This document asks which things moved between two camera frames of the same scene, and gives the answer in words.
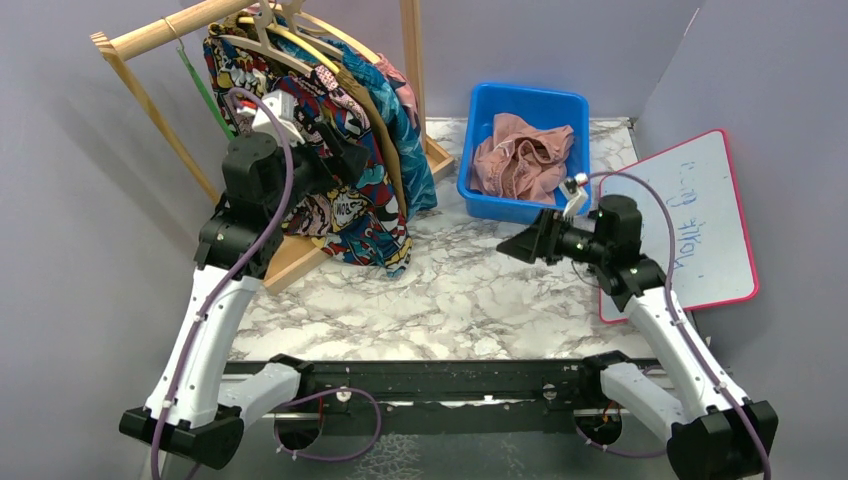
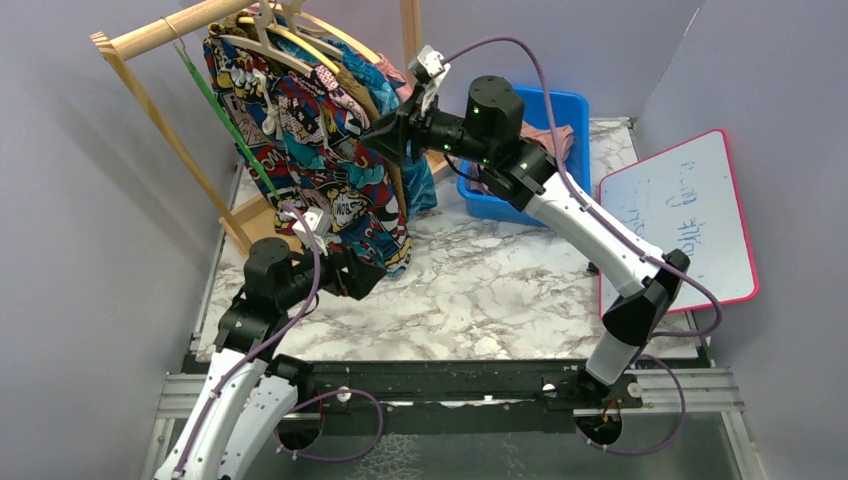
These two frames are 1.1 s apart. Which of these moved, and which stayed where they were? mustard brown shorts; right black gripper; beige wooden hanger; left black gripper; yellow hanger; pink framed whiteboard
Moved: left black gripper; right black gripper
Stayed: beige wooden hanger; pink framed whiteboard; mustard brown shorts; yellow hanger
